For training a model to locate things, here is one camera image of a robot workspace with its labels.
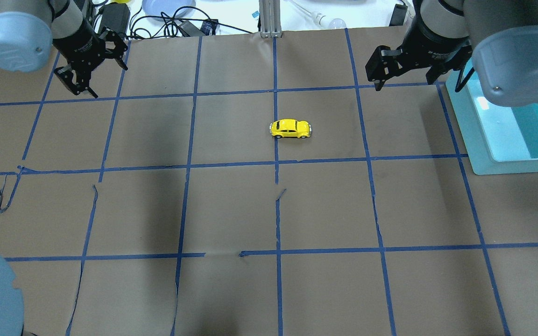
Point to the black power adapter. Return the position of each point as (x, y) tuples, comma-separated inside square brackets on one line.
[(114, 16)]

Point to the teal plastic storage bin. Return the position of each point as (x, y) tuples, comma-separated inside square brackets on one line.
[(499, 140)]

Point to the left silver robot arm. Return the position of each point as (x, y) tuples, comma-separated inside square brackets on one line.
[(29, 29)]

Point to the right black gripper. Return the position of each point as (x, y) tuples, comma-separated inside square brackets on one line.
[(431, 50)]

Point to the white light bulb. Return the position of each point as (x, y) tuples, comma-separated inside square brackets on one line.
[(326, 21)]

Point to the blue plastic plate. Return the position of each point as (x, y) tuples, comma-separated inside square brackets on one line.
[(174, 8)]

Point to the yellow beetle toy car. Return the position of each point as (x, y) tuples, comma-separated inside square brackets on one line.
[(290, 128)]

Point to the aluminium frame post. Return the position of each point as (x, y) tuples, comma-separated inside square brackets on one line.
[(270, 19)]

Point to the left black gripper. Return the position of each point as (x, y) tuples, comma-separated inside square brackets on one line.
[(83, 45)]

